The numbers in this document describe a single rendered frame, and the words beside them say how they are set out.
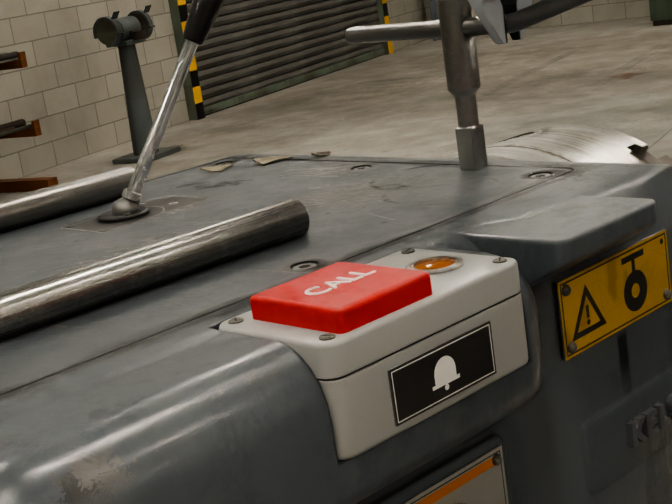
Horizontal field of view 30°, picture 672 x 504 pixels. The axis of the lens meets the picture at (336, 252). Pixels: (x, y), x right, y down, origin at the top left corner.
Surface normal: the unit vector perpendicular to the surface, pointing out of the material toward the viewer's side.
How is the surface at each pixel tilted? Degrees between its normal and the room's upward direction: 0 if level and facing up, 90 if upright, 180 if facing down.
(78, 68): 90
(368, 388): 90
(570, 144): 15
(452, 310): 90
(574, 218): 0
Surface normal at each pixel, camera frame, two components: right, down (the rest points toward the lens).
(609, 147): 0.12, -0.86
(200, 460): 0.61, -0.24
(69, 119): 0.88, -0.01
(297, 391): 0.51, -0.45
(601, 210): -0.14, -0.96
